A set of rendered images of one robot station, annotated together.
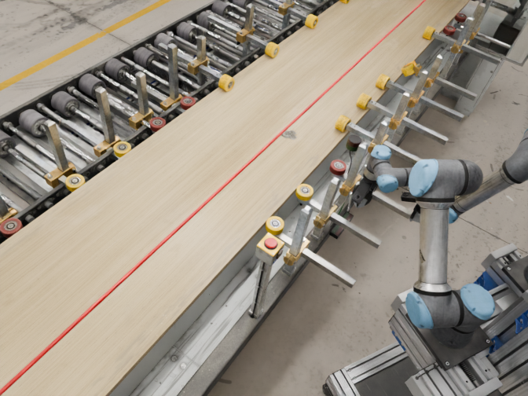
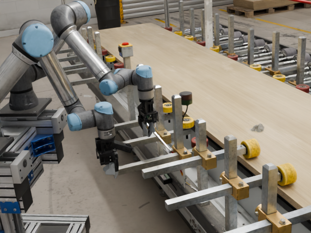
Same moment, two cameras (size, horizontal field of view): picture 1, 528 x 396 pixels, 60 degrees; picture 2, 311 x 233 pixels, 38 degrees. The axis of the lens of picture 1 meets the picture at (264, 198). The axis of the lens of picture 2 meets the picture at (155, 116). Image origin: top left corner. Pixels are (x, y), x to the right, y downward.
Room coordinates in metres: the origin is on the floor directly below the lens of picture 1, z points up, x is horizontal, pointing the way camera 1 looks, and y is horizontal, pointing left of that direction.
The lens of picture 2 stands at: (2.83, -1.88, 1.85)
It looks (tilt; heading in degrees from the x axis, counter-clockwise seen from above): 23 degrees down; 134
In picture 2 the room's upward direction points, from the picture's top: 4 degrees counter-clockwise
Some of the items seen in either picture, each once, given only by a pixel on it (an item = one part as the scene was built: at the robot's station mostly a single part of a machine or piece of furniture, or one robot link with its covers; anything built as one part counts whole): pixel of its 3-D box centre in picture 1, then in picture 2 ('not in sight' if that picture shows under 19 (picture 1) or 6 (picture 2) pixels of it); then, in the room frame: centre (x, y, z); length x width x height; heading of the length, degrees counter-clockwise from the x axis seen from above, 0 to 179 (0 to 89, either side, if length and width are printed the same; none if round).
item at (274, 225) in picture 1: (273, 230); (168, 113); (1.21, -0.07, 0.85); 0.08 x 0.08 x 0.11
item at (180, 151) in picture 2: (349, 184); (181, 153); (1.58, -0.41, 0.85); 0.13 x 0.06 x 0.05; 153
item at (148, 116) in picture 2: (368, 183); (147, 109); (1.41, -0.44, 1.05); 0.09 x 0.08 x 0.12; 153
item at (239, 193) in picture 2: (397, 119); (233, 184); (2.02, -0.64, 0.95); 0.13 x 0.06 x 0.05; 153
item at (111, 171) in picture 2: not in sight; (111, 171); (1.45, -0.74, 0.86); 0.06 x 0.03 x 0.09; 63
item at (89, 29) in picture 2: not in sight; (92, 55); (0.01, 0.40, 0.93); 0.03 x 0.03 x 0.48; 63
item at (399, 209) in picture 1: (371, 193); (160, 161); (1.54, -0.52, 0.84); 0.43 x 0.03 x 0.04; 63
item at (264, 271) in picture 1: (261, 287); (129, 90); (0.88, -0.05, 0.93); 0.05 x 0.04 x 0.45; 153
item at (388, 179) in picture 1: (389, 177); (124, 77); (1.31, -0.48, 1.21); 0.11 x 0.11 x 0.08; 14
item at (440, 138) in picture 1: (404, 120); (228, 188); (2.03, -0.67, 0.95); 0.50 x 0.04 x 0.04; 63
